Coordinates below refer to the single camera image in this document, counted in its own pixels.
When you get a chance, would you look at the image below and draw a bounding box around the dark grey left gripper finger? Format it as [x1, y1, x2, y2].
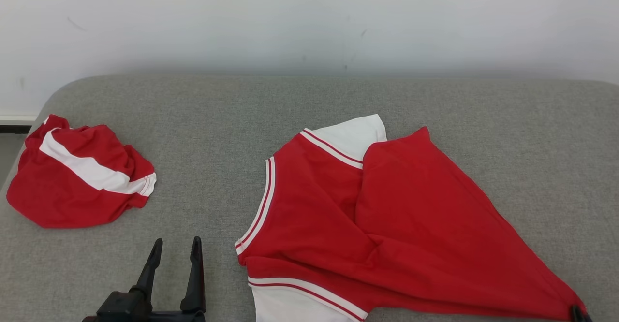
[180, 236, 207, 313]
[130, 238, 163, 301]

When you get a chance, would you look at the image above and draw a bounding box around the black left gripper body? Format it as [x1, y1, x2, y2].
[81, 290, 206, 322]

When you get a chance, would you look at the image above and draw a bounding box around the red and white shirt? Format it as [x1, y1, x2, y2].
[6, 114, 157, 229]

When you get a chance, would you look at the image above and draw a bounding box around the red jersey with white panels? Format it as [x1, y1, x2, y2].
[235, 114, 588, 322]

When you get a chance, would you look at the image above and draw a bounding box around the white wall baseboard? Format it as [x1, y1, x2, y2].
[0, 113, 39, 134]

